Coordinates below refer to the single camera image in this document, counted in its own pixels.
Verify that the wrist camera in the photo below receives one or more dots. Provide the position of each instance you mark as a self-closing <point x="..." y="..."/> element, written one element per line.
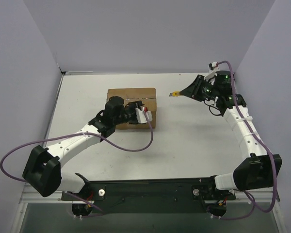
<point x="213" y="68"/>
<point x="143" y="115"/>

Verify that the aluminium frame rail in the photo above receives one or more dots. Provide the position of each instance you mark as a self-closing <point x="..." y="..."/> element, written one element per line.
<point x="29" y="195"/>

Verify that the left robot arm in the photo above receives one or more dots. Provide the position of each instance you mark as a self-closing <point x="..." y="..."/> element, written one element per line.
<point x="43" y="168"/>

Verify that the brown cardboard express box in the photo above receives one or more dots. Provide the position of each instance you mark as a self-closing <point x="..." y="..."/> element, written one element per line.
<point x="146" y="95"/>

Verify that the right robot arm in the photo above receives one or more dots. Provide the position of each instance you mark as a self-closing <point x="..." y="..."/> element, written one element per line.
<point x="256" y="170"/>

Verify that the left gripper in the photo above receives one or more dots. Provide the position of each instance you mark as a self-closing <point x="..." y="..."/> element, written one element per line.
<point x="132" y="114"/>

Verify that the yellow utility knife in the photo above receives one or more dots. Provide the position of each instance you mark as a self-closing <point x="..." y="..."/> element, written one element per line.
<point x="174" y="94"/>

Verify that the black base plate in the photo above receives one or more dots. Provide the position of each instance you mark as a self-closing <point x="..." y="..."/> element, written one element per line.
<point x="104" y="193"/>

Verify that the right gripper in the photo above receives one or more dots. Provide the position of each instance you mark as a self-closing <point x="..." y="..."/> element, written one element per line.
<point x="197" y="88"/>

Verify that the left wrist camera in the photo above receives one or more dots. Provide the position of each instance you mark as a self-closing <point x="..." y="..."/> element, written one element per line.
<point x="143" y="115"/>

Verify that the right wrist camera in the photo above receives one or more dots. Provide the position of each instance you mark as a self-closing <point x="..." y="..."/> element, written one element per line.
<point x="213" y="68"/>

